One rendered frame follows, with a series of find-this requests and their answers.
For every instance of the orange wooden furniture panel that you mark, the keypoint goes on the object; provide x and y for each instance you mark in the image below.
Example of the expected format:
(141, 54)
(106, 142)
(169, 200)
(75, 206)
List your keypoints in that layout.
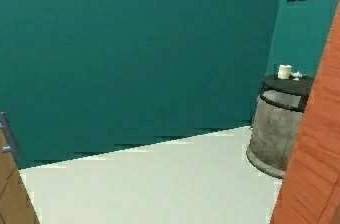
(331, 133)

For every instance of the white mug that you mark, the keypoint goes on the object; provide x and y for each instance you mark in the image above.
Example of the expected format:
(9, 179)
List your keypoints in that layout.
(284, 71)

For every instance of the small white dish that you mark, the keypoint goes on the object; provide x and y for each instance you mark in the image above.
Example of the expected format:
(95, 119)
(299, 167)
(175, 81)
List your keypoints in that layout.
(297, 75)

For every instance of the grey barrel table black top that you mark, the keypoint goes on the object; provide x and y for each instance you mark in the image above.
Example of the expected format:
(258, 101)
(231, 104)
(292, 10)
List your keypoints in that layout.
(274, 133)

